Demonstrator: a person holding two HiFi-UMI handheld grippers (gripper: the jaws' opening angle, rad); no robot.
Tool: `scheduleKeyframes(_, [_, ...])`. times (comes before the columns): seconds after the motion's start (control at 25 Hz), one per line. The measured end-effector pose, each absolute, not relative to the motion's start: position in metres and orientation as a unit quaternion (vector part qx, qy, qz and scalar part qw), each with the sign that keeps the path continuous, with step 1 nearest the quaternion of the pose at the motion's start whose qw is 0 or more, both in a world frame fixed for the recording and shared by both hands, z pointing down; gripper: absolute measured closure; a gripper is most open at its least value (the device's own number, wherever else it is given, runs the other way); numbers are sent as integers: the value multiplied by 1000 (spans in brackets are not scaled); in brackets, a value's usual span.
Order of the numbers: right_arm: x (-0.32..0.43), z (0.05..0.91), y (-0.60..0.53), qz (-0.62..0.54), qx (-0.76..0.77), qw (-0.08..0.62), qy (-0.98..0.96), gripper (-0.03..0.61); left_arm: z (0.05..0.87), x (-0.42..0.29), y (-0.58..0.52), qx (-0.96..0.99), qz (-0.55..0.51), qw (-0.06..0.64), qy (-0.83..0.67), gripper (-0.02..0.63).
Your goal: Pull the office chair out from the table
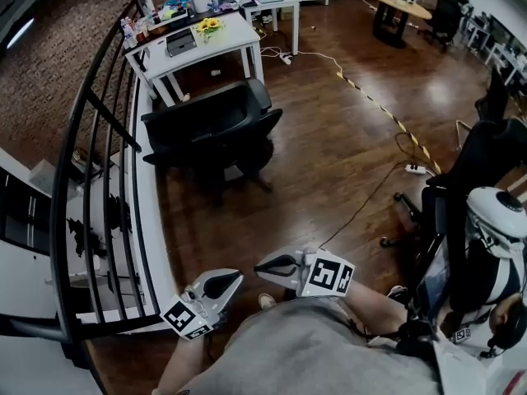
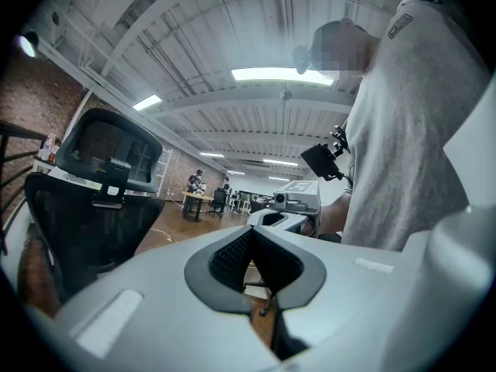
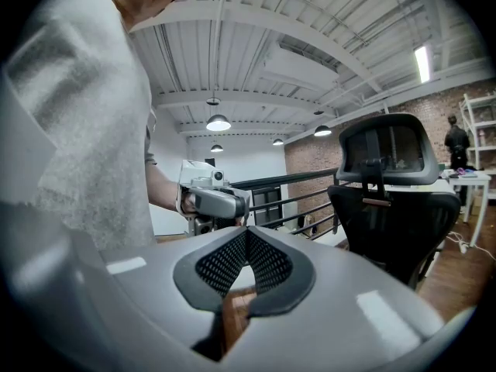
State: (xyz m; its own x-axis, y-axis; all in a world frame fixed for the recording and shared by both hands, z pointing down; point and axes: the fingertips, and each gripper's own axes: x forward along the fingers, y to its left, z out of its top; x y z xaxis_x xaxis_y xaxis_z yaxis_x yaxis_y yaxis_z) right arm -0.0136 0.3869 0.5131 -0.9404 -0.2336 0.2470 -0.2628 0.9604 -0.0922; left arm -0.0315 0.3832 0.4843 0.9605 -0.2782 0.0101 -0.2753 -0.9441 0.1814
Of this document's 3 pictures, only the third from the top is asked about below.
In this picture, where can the person's left forearm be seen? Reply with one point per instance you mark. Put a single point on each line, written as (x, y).
(162, 188)

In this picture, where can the white pillar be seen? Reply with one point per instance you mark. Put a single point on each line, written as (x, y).
(385, 109)

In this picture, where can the black cabinet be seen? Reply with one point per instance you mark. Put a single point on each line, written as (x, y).
(267, 204)

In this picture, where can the black metal railing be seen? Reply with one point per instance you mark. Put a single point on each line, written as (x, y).
(286, 177)

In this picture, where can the black dome pendant lamp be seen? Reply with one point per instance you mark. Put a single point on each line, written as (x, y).
(322, 131)
(277, 142)
(218, 123)
(216, 148)

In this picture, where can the white power strip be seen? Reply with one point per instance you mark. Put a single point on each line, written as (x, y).
(463, 246)

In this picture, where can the white shelf unit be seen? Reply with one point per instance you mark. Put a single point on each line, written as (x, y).
(467, 130)

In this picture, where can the black office chair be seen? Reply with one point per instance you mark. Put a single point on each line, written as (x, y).
(387, 227)

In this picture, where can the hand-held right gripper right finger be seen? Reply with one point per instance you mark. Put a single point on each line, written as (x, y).
(329, 304)

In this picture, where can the person's left hand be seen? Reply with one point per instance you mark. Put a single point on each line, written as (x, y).
(188, 204)

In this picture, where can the white ceiling tube light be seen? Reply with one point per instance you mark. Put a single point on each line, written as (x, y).
(422, 63)

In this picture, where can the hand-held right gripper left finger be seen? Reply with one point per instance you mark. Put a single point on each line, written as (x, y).
(155, 277)

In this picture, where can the long white table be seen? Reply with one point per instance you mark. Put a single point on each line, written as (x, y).
(470, 177)

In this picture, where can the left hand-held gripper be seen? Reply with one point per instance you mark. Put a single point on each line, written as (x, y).
(197, 178)

